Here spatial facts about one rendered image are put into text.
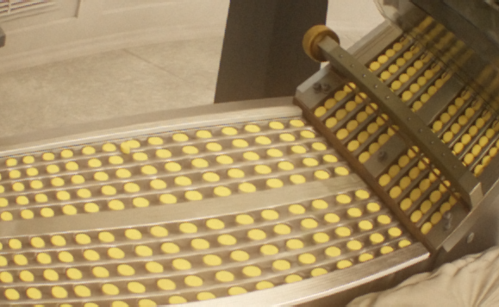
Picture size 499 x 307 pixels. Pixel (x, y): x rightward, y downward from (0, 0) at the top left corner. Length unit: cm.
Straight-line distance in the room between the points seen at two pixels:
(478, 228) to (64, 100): 227
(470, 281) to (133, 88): 238
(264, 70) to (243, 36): 7
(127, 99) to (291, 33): 148
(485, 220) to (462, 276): 8
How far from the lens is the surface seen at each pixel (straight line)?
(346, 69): 63
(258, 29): 127
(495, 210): 54
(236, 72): 133
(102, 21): 306
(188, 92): 276
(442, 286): 45
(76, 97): 271
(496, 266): 50
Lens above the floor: 125
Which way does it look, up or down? 30 degrees down
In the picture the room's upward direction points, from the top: 9 degrees clockwise
